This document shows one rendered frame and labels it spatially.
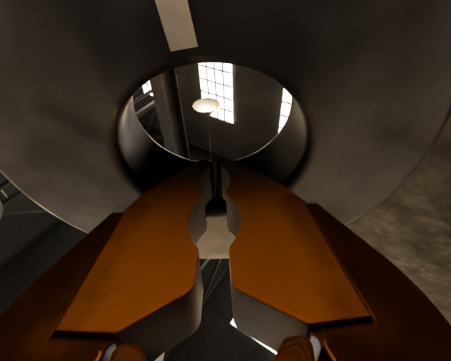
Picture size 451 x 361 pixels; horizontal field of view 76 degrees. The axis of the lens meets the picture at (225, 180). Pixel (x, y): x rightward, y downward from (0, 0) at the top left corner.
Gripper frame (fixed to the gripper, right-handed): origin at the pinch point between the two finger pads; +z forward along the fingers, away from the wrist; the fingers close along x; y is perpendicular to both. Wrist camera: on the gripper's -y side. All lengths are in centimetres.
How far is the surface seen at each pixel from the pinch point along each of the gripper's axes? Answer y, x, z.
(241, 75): 154, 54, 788
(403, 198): 18.9, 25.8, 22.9
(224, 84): 183, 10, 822
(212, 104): 187, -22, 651
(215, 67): 138, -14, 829
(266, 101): 217, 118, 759
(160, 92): 100, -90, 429
